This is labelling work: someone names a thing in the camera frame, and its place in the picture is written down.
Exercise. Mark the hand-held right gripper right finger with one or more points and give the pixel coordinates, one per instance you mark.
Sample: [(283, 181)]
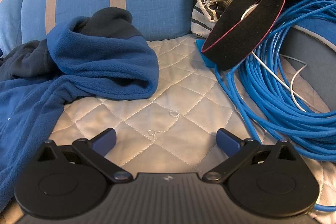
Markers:
[(227, 142)]

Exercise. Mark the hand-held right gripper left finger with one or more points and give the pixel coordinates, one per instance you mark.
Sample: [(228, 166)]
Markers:
[(105, 140)]

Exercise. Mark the blue fleece jacket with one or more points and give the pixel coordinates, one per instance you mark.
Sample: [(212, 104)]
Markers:
[(99, 69)]

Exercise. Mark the white quilted bed cover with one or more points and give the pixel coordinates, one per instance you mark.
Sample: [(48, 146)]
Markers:
[(168, 87)]

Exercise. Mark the blue plastic piece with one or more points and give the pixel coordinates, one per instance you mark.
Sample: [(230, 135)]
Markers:
[(210, 62)]

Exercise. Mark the black bag with red piping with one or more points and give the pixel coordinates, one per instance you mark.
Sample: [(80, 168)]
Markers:
[(236, 37)]

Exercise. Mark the white grey striped bag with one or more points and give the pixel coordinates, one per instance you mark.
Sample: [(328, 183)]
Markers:
[(199, 22)]

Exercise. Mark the grey blue cushion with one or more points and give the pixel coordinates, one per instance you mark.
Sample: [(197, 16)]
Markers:
[(315, 50)]

